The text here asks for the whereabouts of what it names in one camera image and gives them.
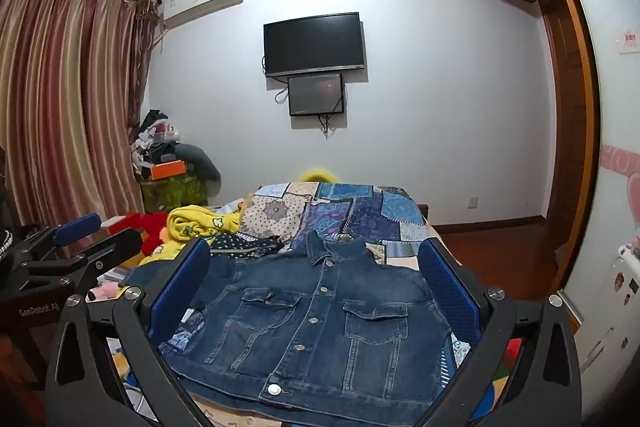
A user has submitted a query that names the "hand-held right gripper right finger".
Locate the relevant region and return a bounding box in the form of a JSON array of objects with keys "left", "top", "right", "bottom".
[{"left": 419, "top": 238, "right": 585, "bottom": 427}]

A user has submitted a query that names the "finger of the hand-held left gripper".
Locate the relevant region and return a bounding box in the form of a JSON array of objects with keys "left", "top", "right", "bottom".
[
  {"left": 17, "top": 228, "right": 146, "bottom": 295},
  {"left": 12, "top": 213, "right": 103, "bottom": 263}
]

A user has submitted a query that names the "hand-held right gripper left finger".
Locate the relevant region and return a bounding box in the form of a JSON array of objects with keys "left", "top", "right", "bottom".
[{"left": 44, "top": 238, "right": 217, "bottom": 427}]

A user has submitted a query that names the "blue denim jacket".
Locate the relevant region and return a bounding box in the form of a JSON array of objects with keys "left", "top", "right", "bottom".
[{"left": 120, "top": 229, "right": 458, "bottom": 426}]

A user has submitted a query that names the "pink plush toy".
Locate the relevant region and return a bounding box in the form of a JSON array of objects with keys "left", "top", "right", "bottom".
[{"left": 87, "top": 284, "right": 124, "bottom": 304}]

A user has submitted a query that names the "red garment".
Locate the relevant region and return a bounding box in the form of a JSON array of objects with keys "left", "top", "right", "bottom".
[{"left": 107, "top": 212, "right": 169, "bottom": 258}]

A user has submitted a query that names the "yellow printed garment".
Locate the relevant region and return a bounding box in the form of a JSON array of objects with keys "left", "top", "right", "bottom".
[{"left": 137, "top": 205, "right": 247, "bottom": 269}]

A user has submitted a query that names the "navy polka-dot garment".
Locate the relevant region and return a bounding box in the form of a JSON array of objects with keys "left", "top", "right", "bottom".
[{"left": 209, "top": 231, "right": 285, "bottom": 259}]

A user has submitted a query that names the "orange box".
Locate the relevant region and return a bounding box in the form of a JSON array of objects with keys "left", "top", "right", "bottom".
[{"left": 150, "top": 161, "right": 190, "bottom": 182}]

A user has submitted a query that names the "pile of assorted clutter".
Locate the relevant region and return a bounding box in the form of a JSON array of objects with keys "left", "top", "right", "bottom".
[{"left": 131, "top": 109, "right": 189, "bottom": 180}]

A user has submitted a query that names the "dark green pillow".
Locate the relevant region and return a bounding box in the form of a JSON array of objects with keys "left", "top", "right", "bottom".
[{"left": 175, "top": 143, "right": 222, "bottom": 196}]

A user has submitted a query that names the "striped brown curtain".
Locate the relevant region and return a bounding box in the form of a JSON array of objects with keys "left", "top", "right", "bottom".
[{"left": 0, "top": 0, "right": 162, "bottom": 230}]

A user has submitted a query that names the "yellow plush toy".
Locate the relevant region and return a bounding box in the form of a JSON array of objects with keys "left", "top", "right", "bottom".
[{"left": 299, "top": 166, "right": 341, "bottom": 186}]

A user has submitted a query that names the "white appliance with stickers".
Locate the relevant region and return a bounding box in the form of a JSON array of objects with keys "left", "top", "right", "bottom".
[{"left": 606, "top": 234, "right": 640, "bottom": 310}]

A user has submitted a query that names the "frosted sliding wardrobe door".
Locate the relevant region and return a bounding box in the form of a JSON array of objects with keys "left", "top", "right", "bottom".
[{"left": 531, "top": 0, "right": 640, "bottom": 408}]

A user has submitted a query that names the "small black wall monitor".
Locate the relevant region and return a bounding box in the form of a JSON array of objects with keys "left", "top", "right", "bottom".
[{"left": 287, "top": 73, "right": 345, "bottom": 117}]

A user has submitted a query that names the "large black wall television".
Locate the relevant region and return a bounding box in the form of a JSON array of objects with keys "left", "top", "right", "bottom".
[{"left": 263, "top": 12, "right": 365, "bottom": 79}]

